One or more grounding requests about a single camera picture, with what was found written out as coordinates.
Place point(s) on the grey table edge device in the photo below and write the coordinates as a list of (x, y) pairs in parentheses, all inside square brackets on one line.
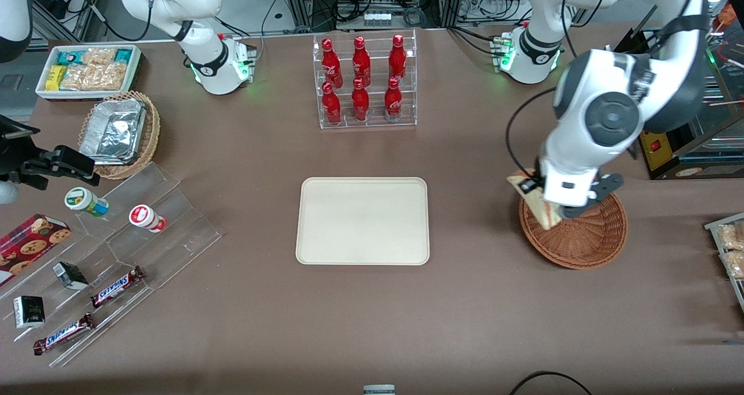
[(379, 390)]

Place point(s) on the small clear cracker bag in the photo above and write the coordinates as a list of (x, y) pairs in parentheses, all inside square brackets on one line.
[(99, 56)]

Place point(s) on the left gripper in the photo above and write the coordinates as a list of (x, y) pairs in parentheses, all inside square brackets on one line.
[(536, 182)]

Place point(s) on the metal snack tray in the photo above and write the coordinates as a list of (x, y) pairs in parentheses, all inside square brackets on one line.
[(712, 226)]

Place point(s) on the red cola bottle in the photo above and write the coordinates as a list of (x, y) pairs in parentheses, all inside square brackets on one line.
[(393, 101), (397, 61), (331, 64), (360, 104), (331, 107), (361, 64)]

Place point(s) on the small black white box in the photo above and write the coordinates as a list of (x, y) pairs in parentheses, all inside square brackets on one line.
[(29, 312), (71, 275)]

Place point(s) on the clear acrylic stepped display rack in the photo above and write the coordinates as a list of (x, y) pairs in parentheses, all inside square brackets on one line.
[(168, 232)]

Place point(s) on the clear fried snack bag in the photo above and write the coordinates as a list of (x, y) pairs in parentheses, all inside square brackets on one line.
[(734, 264), (731, 236)]

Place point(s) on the brown wicker basket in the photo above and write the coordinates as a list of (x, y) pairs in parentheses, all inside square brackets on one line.
[(587, 244)]

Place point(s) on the white power strip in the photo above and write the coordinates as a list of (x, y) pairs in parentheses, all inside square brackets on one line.
[(378, 19)]

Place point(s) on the light wicker basket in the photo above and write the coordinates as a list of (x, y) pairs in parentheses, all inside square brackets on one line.
[(152, 128)]

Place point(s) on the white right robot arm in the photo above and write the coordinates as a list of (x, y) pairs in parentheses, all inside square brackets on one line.
[(203, 0)]

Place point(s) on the beige plastic serving tray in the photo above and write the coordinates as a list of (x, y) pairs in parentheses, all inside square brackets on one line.
[(360, 221)]

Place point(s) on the red plaid cookie box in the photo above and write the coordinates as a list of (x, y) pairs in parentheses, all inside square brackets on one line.
[(29, 244)]

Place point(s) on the black food warmer cabinet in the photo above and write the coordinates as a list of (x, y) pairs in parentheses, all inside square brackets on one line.
[(697, 151)]

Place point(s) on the teal snack pack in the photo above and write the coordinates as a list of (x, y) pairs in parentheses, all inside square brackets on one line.
[(124, 55), (68, 57)]

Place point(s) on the green lid yogurt cup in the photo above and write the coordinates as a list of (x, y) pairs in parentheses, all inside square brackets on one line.
[(81, 199)]

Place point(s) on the large clear cracker bag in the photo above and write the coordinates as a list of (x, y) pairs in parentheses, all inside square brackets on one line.
[(93, 77)]

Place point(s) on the red lid yogurt cup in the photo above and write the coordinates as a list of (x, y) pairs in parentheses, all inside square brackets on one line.
[(145, 216)]

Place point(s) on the yellow snack pack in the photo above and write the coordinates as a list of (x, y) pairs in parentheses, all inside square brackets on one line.
[(55, 78)]

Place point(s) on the stacked aluminium foil containers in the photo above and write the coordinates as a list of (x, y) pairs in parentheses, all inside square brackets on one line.
[(113, 133)]

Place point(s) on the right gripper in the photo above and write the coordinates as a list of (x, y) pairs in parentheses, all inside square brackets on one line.
[(17, 161)]

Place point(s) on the Snickers chocolate bar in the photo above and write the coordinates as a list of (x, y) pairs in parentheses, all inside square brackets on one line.
[(116, 286), (64, 334)]

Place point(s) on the triangle sandwich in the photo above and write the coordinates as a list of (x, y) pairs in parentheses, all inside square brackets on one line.
[(543, 215)]

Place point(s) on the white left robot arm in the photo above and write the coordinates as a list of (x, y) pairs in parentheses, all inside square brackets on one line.
[(604, 116)]

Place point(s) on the clear acrylic bottle rack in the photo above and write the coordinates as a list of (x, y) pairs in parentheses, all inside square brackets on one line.
[(372, 122)]

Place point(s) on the white snack bin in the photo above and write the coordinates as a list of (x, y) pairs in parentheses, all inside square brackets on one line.
[(87, 94)]

